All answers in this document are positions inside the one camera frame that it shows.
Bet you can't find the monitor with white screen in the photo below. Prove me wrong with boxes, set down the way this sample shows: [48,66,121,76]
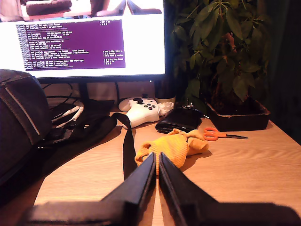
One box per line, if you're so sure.
[0,0,166,108]

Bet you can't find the black monitor cable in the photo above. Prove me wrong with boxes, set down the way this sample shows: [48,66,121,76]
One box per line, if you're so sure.
[41,81,82,111]

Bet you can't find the white game controller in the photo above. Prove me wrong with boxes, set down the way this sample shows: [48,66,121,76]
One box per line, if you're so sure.
[118,93,163,129]

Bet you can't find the white spiral wrapped cable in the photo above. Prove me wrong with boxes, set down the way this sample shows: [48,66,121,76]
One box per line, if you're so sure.
[51,105,82,123]
[56,107,85,129]

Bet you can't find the green leafy house plant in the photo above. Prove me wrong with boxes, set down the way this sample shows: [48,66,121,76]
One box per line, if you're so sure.
[171,0,271,111]

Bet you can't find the dark curtain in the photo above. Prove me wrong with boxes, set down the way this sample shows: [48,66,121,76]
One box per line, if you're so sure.
[265,0,301,132]

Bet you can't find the yellow pair of socks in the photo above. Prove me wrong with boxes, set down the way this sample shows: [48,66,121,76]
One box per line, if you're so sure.
[134,128,210,176]

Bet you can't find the orange handled scissors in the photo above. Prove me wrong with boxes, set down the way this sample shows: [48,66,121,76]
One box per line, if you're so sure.
[202,127,249,142]

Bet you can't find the grey Google backpack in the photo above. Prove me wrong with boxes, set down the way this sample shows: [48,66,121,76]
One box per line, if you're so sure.
[0,68,138,203]

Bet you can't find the black square plant pot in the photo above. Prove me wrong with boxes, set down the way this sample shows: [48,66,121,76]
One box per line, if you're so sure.
[204,96,271,132]

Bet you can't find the dark cup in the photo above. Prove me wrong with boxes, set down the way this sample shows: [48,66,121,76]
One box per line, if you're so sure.
[154,80,176,104]

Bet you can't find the crumpled white tissue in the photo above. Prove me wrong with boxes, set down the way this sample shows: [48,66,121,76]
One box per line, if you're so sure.
[157,101,174,116]

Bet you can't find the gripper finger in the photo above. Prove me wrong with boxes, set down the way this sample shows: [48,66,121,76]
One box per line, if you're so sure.
[158,153,301,226]
[20,152,157,226]

